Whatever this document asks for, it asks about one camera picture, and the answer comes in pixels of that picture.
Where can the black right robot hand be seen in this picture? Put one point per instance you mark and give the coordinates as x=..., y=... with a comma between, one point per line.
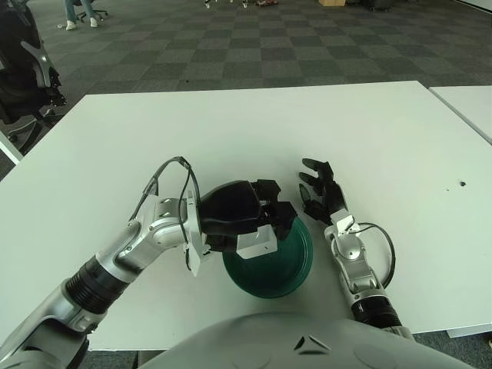
x=332, y=196

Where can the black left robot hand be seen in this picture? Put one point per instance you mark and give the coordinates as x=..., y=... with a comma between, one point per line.
x=230, y=207

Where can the white wall charger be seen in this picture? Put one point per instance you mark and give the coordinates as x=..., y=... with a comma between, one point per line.
x=257, y=244

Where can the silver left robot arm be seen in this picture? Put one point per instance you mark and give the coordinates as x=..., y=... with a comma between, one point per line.
x=123, y=253

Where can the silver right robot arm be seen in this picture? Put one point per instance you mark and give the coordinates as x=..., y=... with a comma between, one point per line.
x=355, y=261

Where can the dark green round plate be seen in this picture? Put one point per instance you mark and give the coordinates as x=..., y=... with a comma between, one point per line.
x=276, y=273

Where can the grey robot torso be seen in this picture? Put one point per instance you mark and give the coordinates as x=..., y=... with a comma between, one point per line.
x=269, y=342

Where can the white neighbouring table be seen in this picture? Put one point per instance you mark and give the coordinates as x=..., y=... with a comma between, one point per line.
x=469, y=102

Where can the brown cardboard box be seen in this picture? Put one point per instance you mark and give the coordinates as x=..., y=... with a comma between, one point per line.
x=331, y=2

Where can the black swivel chair base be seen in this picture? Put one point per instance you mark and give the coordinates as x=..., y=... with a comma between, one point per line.
x=102, y=13

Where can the black grey office chair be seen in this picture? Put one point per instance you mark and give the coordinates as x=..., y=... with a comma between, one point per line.
x=21, y=73

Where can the seated person in jeans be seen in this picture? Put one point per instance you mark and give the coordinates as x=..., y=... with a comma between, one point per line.
x=70, y=15

